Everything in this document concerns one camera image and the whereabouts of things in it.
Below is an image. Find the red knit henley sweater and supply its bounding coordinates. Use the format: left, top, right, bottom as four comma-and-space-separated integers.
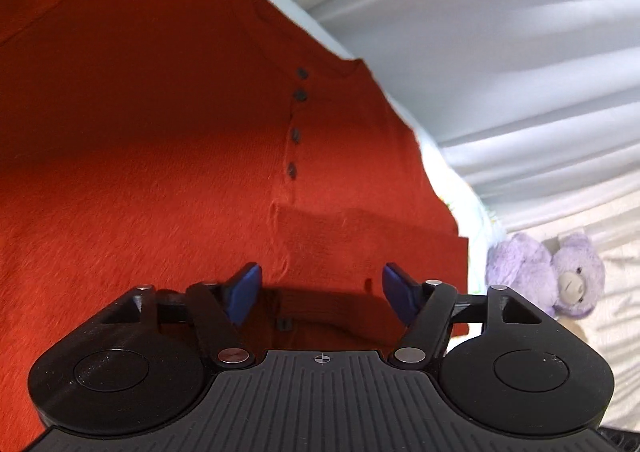
1, 0, 468, 451

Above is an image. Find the purple plush teddy bear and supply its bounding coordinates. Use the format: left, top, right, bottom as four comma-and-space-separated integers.
485, 232, 605, 319

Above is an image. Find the floral white bed sheet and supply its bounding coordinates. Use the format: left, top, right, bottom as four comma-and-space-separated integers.
29, 0, 640, 433

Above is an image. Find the white pleated curtain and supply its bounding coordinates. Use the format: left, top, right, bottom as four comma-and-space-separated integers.
209, 0, 640, 233

